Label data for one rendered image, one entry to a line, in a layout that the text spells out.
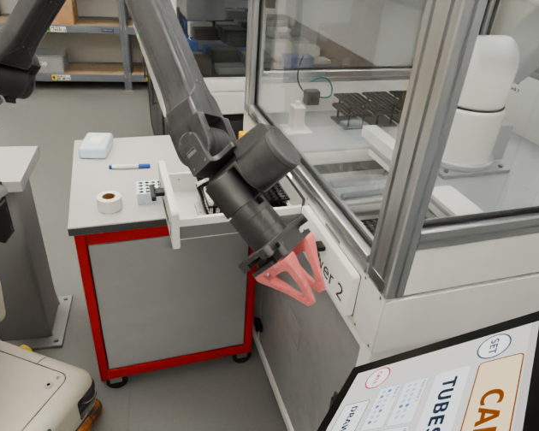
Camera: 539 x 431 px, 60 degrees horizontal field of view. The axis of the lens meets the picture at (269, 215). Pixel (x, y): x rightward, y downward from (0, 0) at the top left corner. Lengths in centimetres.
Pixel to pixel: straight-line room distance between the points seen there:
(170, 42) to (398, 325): 66
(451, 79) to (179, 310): 123
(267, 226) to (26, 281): 150
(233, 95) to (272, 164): 150
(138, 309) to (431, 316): 99
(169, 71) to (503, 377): 54
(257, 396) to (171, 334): 41
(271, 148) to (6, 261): 151
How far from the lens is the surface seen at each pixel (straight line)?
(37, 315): 211
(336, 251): 103
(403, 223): 82
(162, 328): 173
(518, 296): 115
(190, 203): 134
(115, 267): 153
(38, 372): 171
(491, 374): 55
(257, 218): 60
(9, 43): 101
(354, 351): 111
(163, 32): 71
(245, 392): 191
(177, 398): 190
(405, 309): 96
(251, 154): 58
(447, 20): 73
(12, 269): 198
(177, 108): 66
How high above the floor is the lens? 153
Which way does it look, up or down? 32 degrees down
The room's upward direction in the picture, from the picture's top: 5 degrees clockwise
